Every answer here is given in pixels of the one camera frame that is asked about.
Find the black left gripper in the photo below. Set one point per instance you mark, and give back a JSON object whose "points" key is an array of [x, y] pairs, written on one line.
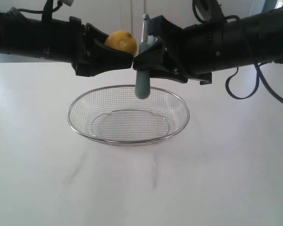
{"points": [[90, 57]]}

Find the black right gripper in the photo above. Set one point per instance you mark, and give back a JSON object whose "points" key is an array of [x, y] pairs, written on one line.
{"points": [[182, 54]]}

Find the yellow lemon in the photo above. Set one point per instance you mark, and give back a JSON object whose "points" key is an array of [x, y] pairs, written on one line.
{"points": [[122, 41]]}

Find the light blue vegetable peeler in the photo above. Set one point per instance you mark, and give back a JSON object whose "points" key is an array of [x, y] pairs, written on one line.
{"points": [[142, 84]]}

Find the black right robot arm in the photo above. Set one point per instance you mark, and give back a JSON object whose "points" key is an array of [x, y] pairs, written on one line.
{"points": [[257, 38]]}

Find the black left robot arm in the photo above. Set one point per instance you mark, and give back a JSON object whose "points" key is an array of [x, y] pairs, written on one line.
{"points": [[51, 40]]}

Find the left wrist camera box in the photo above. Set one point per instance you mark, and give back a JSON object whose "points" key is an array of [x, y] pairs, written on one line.
{"points": [[66, 2]]}

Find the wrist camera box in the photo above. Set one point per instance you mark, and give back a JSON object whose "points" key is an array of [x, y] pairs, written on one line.
{"points": [[66, 2], [207, 10]]}

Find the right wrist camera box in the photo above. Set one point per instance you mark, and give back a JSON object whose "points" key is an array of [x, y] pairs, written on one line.
{"points": [[207, 10]]}

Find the oval steel wire mesh basket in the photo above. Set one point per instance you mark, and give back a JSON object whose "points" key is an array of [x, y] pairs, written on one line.
{"points": [[113, 115]]}

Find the window with dark frame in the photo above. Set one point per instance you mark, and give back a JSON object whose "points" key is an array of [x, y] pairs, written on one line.
{"points": [[258, 6]]}

